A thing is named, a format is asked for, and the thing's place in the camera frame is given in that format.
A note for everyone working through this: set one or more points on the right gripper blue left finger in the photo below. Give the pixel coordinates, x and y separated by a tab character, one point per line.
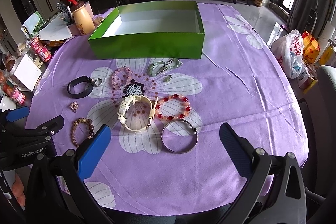
77	165

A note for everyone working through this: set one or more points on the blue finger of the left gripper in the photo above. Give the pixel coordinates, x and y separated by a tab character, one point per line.
16	114

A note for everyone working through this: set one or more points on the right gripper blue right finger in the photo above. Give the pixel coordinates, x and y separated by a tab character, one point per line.
274	191

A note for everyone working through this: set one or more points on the black wristwatch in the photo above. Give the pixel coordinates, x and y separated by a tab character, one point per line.
82	87

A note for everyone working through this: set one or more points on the silver metal bangle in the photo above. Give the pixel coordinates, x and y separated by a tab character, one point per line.
179	136

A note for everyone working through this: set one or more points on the cream white wristwatch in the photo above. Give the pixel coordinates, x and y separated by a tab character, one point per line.
136	112

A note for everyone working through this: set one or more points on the person's left hand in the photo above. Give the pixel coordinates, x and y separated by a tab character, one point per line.
18	190

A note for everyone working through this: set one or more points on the white paper sheet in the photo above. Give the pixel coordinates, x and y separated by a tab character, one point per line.
26	72

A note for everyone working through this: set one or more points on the small sparkly brooch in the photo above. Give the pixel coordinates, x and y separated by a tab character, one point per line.
74	106

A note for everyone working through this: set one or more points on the pink snack can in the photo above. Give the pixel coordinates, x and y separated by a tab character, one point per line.
40	49

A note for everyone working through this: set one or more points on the purple floral tablecloth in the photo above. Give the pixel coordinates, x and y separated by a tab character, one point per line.
237	80

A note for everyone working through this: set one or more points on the cream bottle with brown cap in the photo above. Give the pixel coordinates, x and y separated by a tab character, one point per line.
81	17

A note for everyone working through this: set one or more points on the white plastic shopping bag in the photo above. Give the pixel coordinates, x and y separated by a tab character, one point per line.
288	51

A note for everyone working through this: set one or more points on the yellow red gift bag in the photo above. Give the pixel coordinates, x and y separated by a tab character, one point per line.
311	48

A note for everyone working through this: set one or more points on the green cardboard box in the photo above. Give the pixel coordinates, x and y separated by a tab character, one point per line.
167	29

